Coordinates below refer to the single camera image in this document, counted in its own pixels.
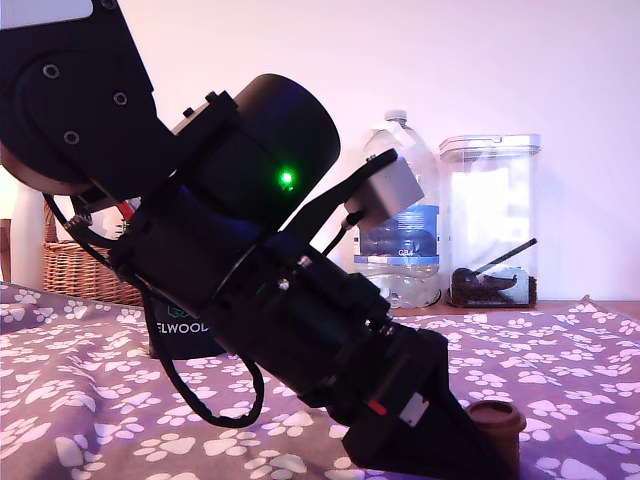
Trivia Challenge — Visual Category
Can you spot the brown coffee capsule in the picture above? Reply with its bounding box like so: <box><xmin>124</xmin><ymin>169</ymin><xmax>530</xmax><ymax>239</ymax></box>
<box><xmin>465</xmin><ymin>401</ymin><xmax>528</xmax><ymax>469</ymax></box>

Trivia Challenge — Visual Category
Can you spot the long black looping cable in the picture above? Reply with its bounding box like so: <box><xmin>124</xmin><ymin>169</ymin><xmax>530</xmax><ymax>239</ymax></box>
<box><xmin>141</xmin><ymin>287</ymin><xmax>266</xmax><ymax>429</ymax></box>

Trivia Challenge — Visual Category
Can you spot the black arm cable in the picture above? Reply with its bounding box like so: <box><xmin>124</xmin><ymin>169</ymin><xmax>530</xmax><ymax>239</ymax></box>
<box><xmin>42</xmin><ymin>193</ymin><xmax>121</xmax><ymax>274</ymax></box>

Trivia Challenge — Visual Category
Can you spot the black Elwood mug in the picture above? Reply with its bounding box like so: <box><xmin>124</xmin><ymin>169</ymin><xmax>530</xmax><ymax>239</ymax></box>
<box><xmin>148</xmin><ymin>292</ymin><xmax>239</xmax><ymax>361</ymax></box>

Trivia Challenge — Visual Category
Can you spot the tall white bottle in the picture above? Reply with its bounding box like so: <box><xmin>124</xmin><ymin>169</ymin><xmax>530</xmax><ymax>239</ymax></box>
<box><xmin>10</xmin><ymin>179</ymin><xmax>49</xmax><ymax>291</ymax></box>

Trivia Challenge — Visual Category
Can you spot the brown wooden post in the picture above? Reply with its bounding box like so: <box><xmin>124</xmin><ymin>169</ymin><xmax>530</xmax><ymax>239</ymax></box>
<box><xmin>0</xmin><ymin>218</ymin><xmax>12</xmax><ymax>284</ymax></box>

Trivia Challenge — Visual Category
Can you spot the black scoop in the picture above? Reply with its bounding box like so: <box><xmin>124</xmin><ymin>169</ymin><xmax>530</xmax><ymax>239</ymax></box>
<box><xmin>452</xmin><ymin>237</ymin><xmax>540</xmax><ymax>301</ymax></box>

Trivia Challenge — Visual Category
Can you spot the grey camera box on bracket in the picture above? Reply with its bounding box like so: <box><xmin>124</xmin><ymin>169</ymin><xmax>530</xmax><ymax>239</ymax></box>
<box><xmin>287</xmin><ymin>148</ymin><xmax>427</xmax><ymax>251</ymax></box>

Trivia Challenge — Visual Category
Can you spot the dark brown pellet heap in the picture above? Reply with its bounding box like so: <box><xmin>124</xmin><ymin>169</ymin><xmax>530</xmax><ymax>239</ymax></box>
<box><xmin>449</xmin><ymin>272</ymin><xmax>540</xmax><ymax>307</ymax></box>

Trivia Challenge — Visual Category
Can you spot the wicker basket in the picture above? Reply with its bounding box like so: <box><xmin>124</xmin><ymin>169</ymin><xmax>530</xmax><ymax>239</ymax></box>
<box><xmin>42</xmin><ymin>199</ymin><xmax>146</xmax><ymax>307</ymax></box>

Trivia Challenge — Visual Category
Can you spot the short black camera cable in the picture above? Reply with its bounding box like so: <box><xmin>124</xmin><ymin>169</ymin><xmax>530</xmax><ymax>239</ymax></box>
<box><xmin>319</xmin><ymin>210</ymin><xmax>362</xmax><ymax>259</ymax></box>

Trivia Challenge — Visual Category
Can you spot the red item in basket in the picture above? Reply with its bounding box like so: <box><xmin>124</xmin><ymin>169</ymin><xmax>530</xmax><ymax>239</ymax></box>
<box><xmin>118</xmin><ymin>197</ymin><xmax>145</xmax><ymax>224</ymax></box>

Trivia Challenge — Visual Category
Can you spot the clear lidded storage container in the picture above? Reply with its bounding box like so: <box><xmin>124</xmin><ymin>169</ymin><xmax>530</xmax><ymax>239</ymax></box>
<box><xmin>438</xmin><ymin>133</ymin><xmax>544</xmax><ymax>309</ymax></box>

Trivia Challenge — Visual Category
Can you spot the paw print cloth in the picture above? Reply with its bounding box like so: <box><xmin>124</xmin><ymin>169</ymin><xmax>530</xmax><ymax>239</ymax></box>
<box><xmin>0</xmin><ymin>282</ymin><xmax>640</xmax><ymax>480</ymax></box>

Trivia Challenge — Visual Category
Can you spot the large clear water bottle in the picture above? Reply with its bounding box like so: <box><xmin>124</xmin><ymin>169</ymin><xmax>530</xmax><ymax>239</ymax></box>
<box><xmin>349</xmin><ymin>109</ymin><xmax>444</xmax><ymax>310</ymax></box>

